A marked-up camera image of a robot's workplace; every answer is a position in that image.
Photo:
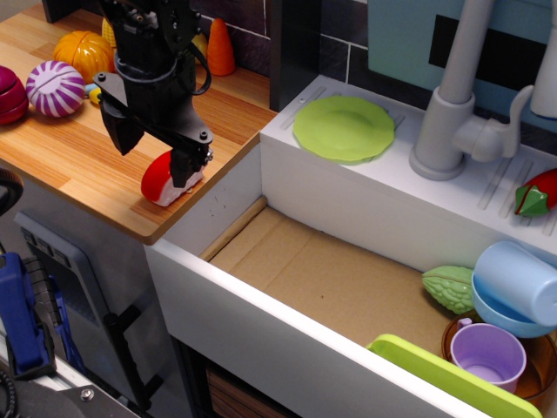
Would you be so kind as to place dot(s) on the green plastic plate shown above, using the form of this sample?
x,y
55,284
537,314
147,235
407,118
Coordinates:
x,y
346,130

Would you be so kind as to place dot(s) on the grey toy faucet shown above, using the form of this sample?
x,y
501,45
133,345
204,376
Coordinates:
x,y
450,130

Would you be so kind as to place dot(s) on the lime green plastic tray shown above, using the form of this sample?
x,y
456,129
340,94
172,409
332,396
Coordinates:
x,y
466,387

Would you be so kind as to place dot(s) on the orange toy pumpkin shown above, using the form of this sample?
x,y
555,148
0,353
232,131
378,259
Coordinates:
x,y
87,52

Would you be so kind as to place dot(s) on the orange toy carrot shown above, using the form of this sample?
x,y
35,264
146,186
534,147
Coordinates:
x,y
220,54

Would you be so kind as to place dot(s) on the yellow toy corn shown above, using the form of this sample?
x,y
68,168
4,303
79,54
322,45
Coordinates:
x,y
108,33

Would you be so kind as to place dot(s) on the red and white toy sushi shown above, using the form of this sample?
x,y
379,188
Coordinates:
x,y
157,183

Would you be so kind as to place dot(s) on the white toy sink basin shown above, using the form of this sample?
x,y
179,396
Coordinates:
x,y
382,206

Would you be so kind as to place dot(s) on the magenta toy vegetable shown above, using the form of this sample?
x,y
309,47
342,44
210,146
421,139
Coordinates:
x,y
13,100

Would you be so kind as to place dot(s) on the black oven door handle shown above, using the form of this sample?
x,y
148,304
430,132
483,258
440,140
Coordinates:
x,y
115,326

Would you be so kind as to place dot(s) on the blue plastic bowl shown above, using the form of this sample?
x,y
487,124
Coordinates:
x,y
495,313

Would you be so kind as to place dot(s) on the green toy bitter gourd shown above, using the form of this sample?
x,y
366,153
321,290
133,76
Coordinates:
x,y
451,286

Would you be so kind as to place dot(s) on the yellow toy banana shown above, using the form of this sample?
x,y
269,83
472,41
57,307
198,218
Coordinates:
x,y
95,96

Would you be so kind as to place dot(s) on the light blue plastic cup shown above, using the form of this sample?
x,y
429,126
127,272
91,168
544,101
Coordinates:
x,y
519,280

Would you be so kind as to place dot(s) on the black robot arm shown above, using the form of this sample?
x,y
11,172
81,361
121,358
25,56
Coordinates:
x,y
151,35

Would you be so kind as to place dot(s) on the white bottle at right edge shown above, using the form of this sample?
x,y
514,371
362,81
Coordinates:
x,y
543,100

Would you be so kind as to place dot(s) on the red toy pepper green stem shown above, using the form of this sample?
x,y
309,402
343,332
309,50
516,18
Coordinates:
x,y
537,196

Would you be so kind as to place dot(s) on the cardboard sheet in sink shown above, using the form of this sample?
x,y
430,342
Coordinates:
x,y
352,291

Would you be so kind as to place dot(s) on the blue clamp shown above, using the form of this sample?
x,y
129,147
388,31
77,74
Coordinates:
x,y
35,319

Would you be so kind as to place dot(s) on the brown transparent bowl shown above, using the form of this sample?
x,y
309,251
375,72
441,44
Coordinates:
x,y
537,384

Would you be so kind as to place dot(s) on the yellow toy potato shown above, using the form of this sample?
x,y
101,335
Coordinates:
x,y
201,44

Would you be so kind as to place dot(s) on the purple white striped toy onion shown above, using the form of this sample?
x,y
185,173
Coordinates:
x,y
55,88

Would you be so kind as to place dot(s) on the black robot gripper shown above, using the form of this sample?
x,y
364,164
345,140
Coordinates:
x,y
133,104

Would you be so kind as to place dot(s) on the purple plastic cup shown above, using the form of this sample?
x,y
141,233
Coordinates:
x,y
488,352

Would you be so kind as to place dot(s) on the light blue toy utensil handle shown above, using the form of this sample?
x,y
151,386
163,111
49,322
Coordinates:
x,y
89,88

